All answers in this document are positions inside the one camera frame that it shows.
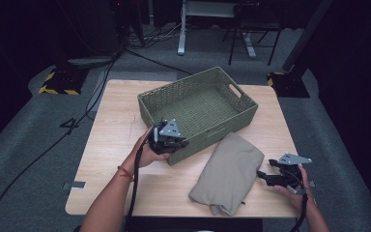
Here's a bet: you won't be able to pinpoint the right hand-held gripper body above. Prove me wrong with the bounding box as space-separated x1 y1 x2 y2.
269 153 313 195

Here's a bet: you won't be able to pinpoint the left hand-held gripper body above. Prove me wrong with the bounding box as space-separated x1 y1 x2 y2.
148 118 183 155

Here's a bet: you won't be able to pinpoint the green woven basket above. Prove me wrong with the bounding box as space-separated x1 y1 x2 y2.
137 66 259 166

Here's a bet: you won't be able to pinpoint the khaki pants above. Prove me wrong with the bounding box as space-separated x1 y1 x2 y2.
187 131 266 217

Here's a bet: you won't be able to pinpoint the person's left hand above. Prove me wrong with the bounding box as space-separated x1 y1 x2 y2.
122 127 171 172

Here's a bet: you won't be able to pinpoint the person's right hand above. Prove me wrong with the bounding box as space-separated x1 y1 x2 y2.
273 165 313 213

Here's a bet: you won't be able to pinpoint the black yellow-striped stand base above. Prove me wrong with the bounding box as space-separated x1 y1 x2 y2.
267 71 311 99
38 66 90 97

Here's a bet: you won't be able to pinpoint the black slanted pole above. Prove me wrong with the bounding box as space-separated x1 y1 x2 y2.
281 0 334 73

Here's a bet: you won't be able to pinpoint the black metal chair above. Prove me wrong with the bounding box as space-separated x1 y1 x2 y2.
221 2 284 67

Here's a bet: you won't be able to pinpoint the right hand-held gripper black cable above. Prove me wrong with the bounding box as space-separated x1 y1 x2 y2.
289 167 309 232

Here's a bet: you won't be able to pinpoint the hand-held gripper black cable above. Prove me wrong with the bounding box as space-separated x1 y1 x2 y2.
289 167 309 232
124 134 153 232

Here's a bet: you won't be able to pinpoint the red string bracelet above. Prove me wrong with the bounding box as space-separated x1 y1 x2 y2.
117 164 135 182

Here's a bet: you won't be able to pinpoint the left hand-held gripper black cable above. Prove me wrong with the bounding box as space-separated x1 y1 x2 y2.
124 134 153 232

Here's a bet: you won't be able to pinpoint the thin black floor cable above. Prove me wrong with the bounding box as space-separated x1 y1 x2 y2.
125 47 193 76

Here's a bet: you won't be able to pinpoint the bundle of floor cables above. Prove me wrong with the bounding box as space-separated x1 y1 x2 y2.
125 22 191 50

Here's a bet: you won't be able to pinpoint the white desk frame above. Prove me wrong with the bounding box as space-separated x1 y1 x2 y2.
177 0 259 60

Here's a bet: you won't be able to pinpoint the long black floor cable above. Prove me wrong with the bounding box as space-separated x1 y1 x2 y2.
0 54 121 232

